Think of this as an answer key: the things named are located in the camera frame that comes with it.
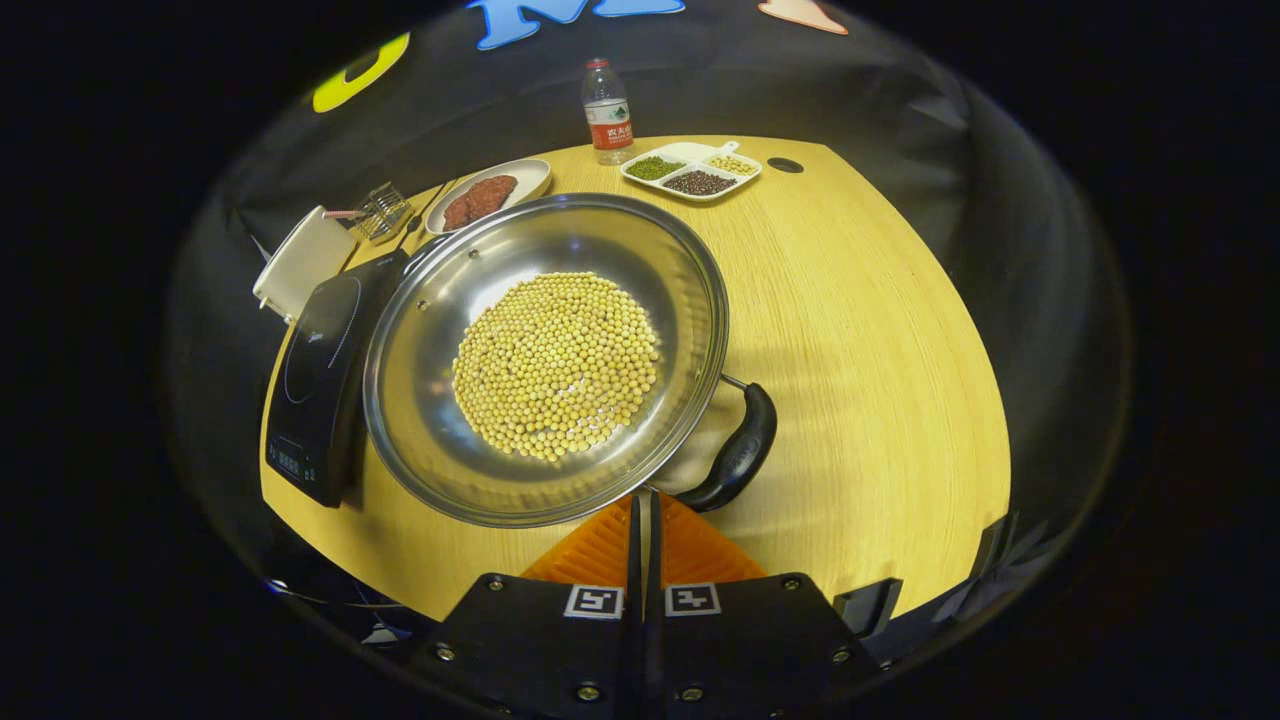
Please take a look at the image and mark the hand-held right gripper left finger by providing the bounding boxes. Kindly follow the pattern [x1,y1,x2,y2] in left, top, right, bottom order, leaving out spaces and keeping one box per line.
[415,495,646,720]

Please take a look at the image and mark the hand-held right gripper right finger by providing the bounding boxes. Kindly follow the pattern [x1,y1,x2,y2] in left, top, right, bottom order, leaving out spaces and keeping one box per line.
[645,490,881,720]

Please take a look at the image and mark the steel pot with black handle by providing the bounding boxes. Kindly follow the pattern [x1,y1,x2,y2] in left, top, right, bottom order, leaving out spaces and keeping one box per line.
[362,192,779,529]

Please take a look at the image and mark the pile of yellow soybeans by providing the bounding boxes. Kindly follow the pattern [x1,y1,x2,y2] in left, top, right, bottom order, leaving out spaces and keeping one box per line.
[452,272,661,463]

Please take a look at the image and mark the black induction cooktop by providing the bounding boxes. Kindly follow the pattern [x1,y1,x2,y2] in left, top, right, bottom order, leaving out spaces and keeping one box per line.
[265,250,411,508]

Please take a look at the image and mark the white toaster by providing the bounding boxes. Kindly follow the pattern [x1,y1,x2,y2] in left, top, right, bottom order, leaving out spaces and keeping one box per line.
[253,205,356,323]

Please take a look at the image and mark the pile of dark beans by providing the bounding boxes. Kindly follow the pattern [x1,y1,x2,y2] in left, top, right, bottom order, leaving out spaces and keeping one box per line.
[662,170,738,196]

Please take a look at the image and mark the white round plate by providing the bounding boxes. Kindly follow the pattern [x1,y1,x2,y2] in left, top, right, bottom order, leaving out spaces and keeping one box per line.
[425,158,553,236]

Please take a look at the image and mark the white divided dish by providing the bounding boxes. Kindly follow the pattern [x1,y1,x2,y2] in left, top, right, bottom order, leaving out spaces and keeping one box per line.
[620,140,763,204]

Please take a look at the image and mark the clear bottle with red label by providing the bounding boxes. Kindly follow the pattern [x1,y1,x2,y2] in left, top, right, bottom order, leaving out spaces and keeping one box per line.
[582,58,636,166]

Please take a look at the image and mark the metal wire holder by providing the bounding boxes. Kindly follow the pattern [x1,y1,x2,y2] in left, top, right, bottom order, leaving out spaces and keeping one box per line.
[352,182,413,244]

